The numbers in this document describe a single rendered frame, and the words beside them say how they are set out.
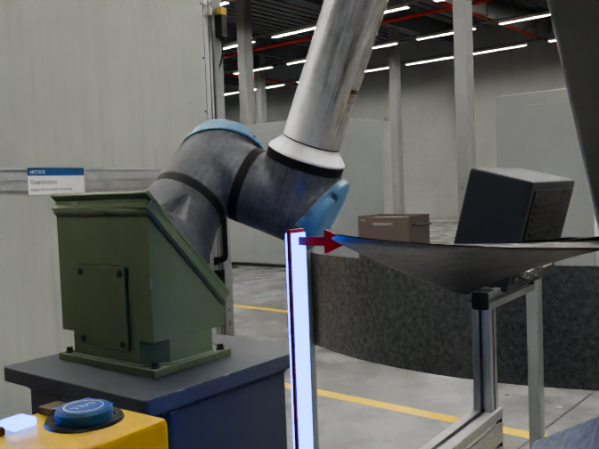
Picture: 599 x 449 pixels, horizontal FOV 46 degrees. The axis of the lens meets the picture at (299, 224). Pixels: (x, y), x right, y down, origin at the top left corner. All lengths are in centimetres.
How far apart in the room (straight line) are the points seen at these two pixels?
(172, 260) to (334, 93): 31
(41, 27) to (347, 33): 147
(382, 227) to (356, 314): 472
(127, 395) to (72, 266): 25
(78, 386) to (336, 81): 52
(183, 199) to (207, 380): 26
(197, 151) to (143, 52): 154
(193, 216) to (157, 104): 162
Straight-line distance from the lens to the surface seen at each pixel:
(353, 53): 98
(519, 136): 716
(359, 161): 1095
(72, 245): 103
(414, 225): 741
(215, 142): 105
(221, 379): 91
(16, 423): 54
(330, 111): 99
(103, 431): 52
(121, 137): 245
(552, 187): 129
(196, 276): 96
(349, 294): 282
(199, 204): 100
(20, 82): 224
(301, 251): 70
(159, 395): 85
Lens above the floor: 123
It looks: 3 degrees down
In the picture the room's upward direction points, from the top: 2 degrees counter-clockwise
